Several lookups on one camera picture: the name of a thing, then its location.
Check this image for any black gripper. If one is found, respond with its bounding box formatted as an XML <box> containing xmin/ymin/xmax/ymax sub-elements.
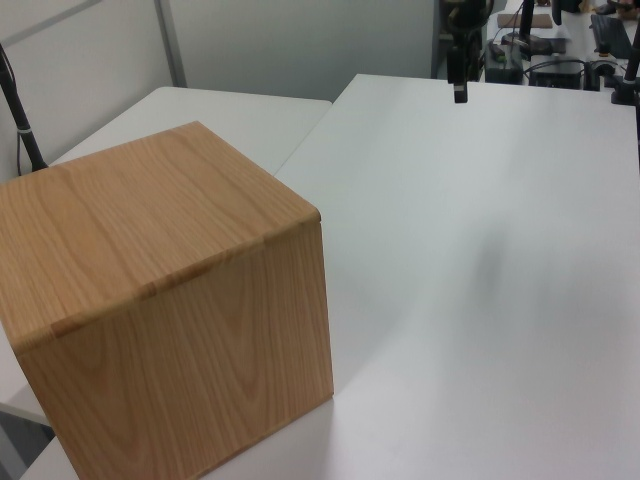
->
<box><xmin>447</xmin><ymin>45</ymin><xmax>470</xmax><ymax>105</ymax></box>

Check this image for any black computer box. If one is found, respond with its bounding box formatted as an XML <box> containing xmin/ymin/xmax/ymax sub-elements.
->
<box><xmin>484</xmin><ymin>40</ymin><xmax>522</xmax><ymax>85</ymax></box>

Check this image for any black pole with base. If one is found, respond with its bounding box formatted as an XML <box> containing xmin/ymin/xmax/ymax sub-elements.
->
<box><xmin>502</xmin><ymin>0</ymin><xmax>551</xmax><ymax>55</ymax></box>

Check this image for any black flat electronic device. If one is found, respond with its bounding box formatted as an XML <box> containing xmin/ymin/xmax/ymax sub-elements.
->
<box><xmin>529</xmin><ymin>58</ymin><xmax>587</xmax><ymax>90</ymax></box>

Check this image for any black keyboard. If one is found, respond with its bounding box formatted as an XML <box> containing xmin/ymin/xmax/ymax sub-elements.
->
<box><xmin>589</xmin><ymin>13</ymin><xmax>634</xmax><ymax>57</ymax></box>

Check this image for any black clamp stand pole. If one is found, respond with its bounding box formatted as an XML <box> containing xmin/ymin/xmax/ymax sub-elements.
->
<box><xmin>608</xmin><ymin>42</ymin><xmax>640</xmax><ymax>106</ymax></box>

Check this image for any light oak wooden cabinet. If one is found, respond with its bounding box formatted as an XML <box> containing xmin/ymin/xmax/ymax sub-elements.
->
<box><xmin>0</xmin><ymin>121</ymin><xmax>335</xmax><ymax>480</ymax></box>

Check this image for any grey metal partition post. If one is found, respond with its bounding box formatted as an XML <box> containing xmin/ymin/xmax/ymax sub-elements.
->
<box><xmin>157</xmin><ymin>0</ymin><xmax>189</xmax><ymax>89</ymax></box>

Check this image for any black camera stand pole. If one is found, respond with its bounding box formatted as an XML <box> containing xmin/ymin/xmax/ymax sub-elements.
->
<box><xmin>0</xmin><ymin>42</ymin><xmax>50</xmax><ymax>174</ymax></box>

